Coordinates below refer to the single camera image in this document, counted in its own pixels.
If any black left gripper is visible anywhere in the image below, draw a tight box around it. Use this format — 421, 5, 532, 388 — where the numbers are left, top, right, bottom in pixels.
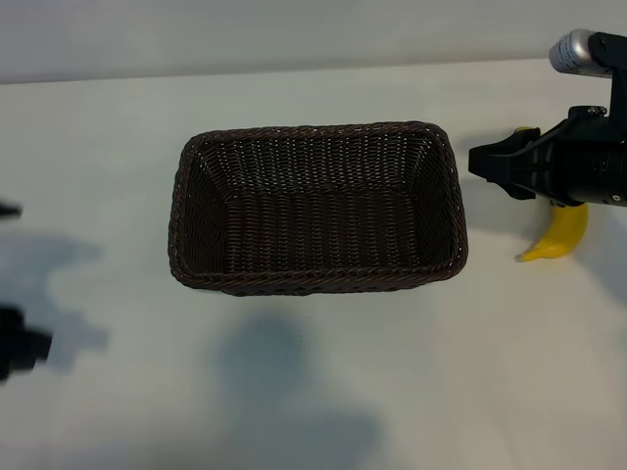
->
0, 305, 53, 383

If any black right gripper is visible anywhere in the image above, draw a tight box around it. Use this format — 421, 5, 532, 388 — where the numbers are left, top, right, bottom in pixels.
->
468, 105, 609, 208

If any yellow banana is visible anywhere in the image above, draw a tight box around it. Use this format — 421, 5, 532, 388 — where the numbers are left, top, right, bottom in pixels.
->
513, 125, 590, 264

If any dark brown wicker basket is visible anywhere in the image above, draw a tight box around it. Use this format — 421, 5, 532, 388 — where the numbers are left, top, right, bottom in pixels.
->
169, 119, 469, 298

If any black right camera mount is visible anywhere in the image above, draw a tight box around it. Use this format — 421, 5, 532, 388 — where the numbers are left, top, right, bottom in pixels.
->
587, 32, 627, 143

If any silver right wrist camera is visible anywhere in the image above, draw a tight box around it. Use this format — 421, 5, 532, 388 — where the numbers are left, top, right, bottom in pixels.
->
548, 28, 598, 74

